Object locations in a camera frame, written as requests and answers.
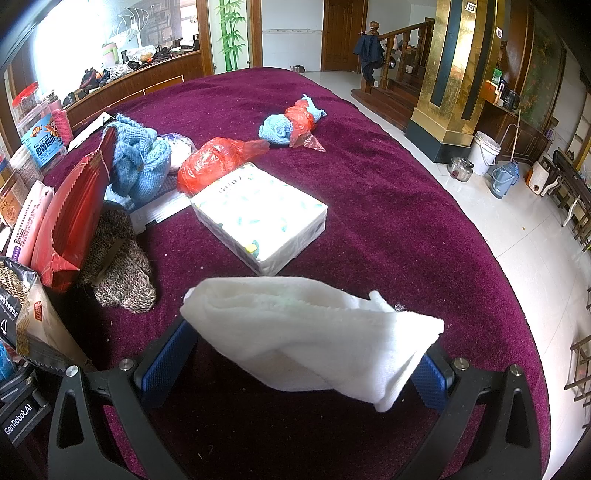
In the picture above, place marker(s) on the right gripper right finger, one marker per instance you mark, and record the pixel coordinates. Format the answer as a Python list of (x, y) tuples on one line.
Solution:
[(486, 427)]

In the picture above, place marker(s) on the dark jacket on post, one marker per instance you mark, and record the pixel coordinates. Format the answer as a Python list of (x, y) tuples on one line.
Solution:
[(371, 54)]

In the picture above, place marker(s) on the white towel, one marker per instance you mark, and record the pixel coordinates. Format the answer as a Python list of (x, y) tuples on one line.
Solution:
[(296, 334)]

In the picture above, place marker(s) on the white plastic bucket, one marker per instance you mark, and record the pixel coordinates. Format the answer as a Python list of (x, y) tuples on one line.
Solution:
[(483, 153)]

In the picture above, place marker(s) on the red foil tissue pack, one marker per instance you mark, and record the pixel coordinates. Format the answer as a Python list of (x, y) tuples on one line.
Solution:
[(68, 226)]

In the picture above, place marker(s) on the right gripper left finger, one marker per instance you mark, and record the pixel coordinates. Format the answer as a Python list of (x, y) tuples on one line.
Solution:
[(81, 443)]

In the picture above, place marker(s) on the blue white patterned bag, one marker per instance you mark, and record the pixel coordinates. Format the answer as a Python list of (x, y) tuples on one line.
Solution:
[(181, 148)]

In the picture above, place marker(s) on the wooden staircase railing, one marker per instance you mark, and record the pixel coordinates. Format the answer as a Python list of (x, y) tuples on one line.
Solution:
[(391, 87)]

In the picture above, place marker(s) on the light blue knitted cloth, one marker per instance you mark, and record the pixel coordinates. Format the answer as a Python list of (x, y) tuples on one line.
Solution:
[(141, 160)]

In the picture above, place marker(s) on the white paper strip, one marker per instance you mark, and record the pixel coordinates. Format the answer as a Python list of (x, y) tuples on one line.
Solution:
[(96, 124)]

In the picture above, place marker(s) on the red plastic bag bundle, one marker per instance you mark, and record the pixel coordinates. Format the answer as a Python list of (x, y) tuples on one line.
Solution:
[(216, 158)]

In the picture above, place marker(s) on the steel pot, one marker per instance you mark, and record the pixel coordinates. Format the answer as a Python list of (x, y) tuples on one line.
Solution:
[(460, 169)]

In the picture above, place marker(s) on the black gold snack pack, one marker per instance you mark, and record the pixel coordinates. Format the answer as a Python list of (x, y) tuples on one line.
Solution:
[(31, 325)]

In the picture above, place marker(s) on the gold pillar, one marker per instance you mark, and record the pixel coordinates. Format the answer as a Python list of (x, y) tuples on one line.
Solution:
[(463, 54)]

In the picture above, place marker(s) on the purple velvet tablecloth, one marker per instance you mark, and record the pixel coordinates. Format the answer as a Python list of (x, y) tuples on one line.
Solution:
[(391, 227)]

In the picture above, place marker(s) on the brown knitted cloth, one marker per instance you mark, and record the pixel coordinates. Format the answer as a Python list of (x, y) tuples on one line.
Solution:
[(116, 270)]

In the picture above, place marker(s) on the white lemon-print tissue pack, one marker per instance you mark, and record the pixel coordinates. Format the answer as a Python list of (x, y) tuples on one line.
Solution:
[(263, 220)]

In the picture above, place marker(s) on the blue snack jar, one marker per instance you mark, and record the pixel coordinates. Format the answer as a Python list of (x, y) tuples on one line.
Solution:
[(43, 140)]

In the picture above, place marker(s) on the pink white package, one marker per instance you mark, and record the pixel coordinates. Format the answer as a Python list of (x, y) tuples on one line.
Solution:
[(22, 241)]

